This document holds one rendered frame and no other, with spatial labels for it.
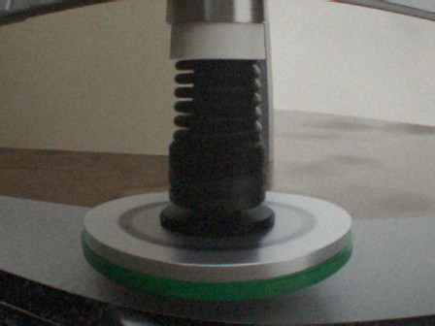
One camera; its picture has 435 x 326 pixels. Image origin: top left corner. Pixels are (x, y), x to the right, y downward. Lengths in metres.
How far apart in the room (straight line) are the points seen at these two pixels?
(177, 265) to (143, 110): 5.49
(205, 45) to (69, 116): 5.82
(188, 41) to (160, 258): 0.15
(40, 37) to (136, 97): 1.47
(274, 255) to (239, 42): 0.15
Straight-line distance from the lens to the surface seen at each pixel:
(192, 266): 0.43
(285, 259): 0.44
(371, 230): 0.70
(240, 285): 0.43
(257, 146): 0.50
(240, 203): 0.50
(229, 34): 0.48
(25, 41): 6.66
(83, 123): 6.20
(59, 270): 0.57
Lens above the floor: 1.02
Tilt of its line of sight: 11 degrees down
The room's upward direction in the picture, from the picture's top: straight up
